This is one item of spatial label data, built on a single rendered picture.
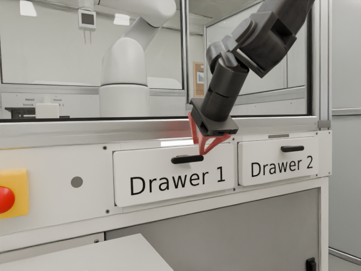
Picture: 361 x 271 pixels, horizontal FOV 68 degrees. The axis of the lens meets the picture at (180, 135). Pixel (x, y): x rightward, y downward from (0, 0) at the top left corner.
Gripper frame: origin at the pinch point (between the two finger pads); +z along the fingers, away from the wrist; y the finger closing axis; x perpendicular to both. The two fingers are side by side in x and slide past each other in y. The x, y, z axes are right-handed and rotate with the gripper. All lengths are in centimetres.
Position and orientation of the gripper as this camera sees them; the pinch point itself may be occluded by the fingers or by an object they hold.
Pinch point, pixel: (200, 146)
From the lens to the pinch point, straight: 58.4
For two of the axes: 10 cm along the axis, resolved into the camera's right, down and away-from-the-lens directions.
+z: -2.6, 7.5, 6.1
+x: -9.0, 0.4, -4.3
